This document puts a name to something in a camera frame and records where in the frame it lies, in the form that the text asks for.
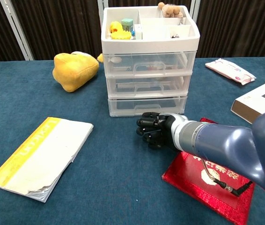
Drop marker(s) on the small beige teddy bear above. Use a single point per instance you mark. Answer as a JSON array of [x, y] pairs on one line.
[[170, 10]]

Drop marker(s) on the clear plastic drawer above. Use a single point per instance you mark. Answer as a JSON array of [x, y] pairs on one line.
[[127, 62], [123, 105], [127, 85]]

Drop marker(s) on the white drawer organizer box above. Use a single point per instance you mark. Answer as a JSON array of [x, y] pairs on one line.
[[150, 44]]

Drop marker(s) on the yellow plush toy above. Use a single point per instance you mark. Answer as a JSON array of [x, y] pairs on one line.
[[74, 70]]

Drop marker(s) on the white pink tissue pack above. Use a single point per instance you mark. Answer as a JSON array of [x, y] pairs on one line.
[[228, 70]]

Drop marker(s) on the grey partition post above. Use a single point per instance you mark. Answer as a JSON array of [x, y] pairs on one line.
[[102, 3], [15, 28], [195, 9]]

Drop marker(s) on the yellow round toy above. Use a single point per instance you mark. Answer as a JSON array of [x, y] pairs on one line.
[[120, 35]]

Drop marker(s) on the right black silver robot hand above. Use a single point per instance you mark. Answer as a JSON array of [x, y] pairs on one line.
[[157, 131]]

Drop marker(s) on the red certificate booklet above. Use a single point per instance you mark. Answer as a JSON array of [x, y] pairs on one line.
[[193, 185]]

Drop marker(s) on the yellow white notebook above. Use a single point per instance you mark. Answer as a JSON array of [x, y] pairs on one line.
[[41, 157]]

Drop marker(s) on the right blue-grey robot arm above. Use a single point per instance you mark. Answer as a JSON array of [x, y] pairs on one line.
[[230, 145]]

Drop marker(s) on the small yellow rubber duck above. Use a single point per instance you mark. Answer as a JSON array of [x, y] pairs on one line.
[[115, 27]]

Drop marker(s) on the small teal box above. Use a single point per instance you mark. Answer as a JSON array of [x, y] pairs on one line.
[[127, 24]]

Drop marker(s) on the blue table cloth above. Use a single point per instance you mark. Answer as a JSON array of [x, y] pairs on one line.
[[111, 175]]

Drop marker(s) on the small metal trinket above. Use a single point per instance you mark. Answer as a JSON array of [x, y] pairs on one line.
[[175, 36]]

